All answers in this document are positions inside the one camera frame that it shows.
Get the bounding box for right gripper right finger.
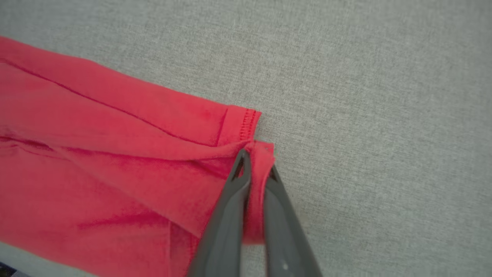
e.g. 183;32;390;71
263;165;323;277

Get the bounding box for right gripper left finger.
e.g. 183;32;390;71
186;149;252;277

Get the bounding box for red and white shorts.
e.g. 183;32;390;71
0;36;275;277

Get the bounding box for grey fabric sofa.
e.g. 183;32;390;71
0;0;492;277

